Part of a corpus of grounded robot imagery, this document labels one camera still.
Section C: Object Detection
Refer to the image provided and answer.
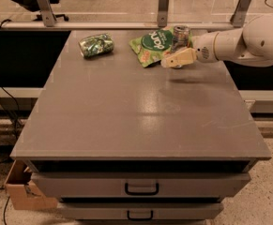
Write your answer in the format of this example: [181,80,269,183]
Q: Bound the middle metal bracket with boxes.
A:
[157,0,169,27]

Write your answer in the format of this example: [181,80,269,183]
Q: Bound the grey drawer cabinet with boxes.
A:
[11,30,270,225]

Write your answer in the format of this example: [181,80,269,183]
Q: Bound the left metal bracket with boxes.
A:
[37,0,56,27]

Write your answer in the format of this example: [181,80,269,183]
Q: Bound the lower grey drawer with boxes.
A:
[57,202,223,221]

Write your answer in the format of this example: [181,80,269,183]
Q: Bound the metal bracket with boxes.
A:
[37,0,56,27]
[230,0,251,28]
[157,0,169,27]

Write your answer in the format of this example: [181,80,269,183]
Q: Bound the upper grey drawer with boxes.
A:
[32,172,250,199]

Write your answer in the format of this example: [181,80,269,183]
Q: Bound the crushed green soda can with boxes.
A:
[79,33,114,58]

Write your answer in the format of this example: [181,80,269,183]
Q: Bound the black cable left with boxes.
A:
[0,18,26,143]

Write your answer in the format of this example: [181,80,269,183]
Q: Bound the silver redbull can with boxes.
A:
[171,25,190,53]

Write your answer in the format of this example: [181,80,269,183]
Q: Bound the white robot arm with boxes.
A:
[160,15,273,68]

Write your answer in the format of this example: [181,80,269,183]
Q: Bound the cardboard box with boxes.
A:
[5,161,57,210]

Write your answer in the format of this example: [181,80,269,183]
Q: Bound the right metal bracket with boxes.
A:
[230,0,251,28]

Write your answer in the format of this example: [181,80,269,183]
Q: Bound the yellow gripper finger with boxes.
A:
[160,48,197,68]

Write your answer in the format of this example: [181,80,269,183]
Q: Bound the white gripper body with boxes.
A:
[192,32,218,63]

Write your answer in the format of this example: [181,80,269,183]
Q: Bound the green rice chip bag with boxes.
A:
[129,27,193,68]

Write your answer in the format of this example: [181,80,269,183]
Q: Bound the grey drawer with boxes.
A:
[32,172,250,199]
[57,202,223,221]

